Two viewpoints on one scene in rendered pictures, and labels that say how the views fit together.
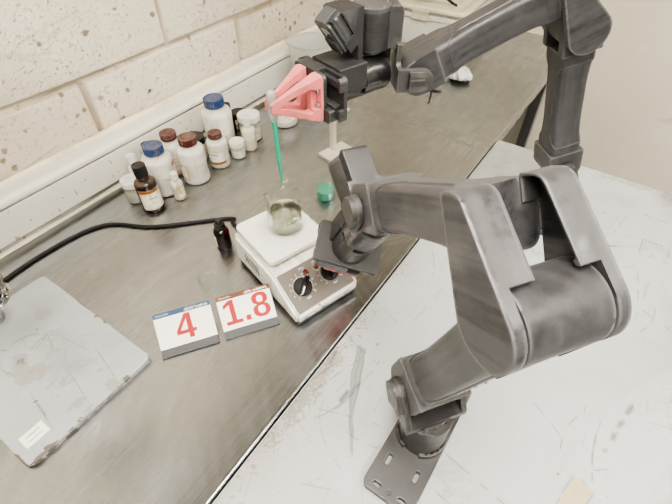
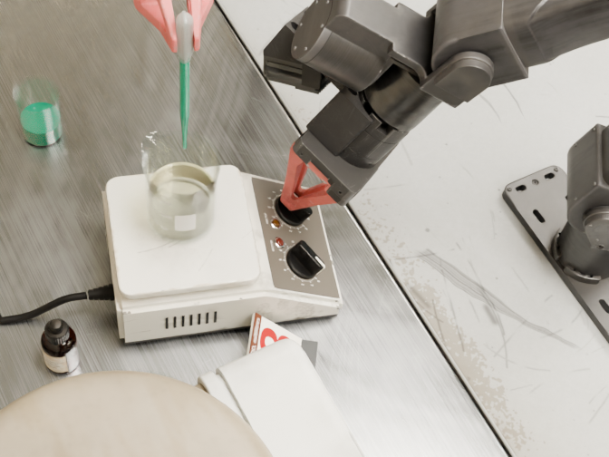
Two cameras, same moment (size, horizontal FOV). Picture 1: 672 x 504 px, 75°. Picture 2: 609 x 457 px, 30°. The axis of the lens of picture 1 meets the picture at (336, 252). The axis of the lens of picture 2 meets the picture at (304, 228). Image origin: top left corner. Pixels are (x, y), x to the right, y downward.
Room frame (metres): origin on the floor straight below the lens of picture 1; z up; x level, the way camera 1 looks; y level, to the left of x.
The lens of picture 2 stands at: (0.30, 0.55, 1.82)
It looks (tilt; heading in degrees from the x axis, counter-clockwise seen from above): 57 degrees down; 289
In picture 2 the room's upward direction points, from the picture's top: 10 degrees clockwise
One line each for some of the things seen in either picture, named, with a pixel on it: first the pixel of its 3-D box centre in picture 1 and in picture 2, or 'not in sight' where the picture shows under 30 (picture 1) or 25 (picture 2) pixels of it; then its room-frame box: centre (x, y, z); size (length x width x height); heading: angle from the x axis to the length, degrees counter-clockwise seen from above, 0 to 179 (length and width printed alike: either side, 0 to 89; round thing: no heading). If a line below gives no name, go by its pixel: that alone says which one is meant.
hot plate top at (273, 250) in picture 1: (279, 232); (183, 232); (0.56, 0.10, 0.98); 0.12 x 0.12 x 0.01; 38
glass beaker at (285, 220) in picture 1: (284, 209); (178, 189); (0.57, 0.09, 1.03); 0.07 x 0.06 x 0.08; 169
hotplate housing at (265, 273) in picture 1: (291, 256); (210, 251); (0.54, 0.08, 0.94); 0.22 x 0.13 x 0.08; 38
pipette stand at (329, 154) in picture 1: (341, 133); not in sight; (0.92, -0.01, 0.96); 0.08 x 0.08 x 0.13; 43
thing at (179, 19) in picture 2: not in sight; (180, 37); (0.57, 0.09, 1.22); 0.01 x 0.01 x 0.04; 37
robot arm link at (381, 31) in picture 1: (391, 44); not in sight; (0.68, -0.08, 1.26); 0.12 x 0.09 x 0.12; 98
